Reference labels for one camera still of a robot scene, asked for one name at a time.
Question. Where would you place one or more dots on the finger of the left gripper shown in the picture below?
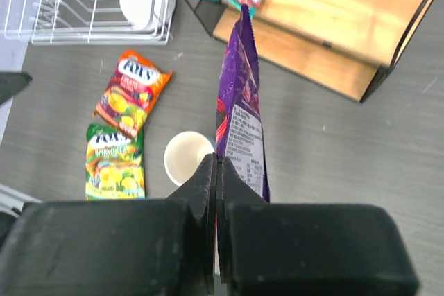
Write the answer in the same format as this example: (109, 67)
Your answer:
(12, 83)

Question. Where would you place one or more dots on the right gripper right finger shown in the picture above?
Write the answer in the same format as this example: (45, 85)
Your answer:
(306, 249)

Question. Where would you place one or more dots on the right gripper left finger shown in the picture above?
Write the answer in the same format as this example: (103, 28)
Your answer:
(116, 247)

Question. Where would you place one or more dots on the light blue mug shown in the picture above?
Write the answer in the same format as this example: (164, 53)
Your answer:
(183, 155)

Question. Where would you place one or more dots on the purple berries candy bag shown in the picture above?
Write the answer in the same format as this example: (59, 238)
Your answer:
(239, 130)

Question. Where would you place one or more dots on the green spring tea candy bag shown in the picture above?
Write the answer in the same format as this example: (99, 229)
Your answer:
(114, 164)

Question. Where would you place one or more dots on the orange fruits candy bag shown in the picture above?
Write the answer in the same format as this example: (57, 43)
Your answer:
(131, 94)

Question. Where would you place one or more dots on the black wood two-tier shelf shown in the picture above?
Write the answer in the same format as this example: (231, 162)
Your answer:
(348, 46)

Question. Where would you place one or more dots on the white ceramic bowl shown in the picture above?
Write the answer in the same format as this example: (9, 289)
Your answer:
(148, 15)

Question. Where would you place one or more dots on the white wire dish rack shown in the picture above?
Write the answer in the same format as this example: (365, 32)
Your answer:
(61, 22)

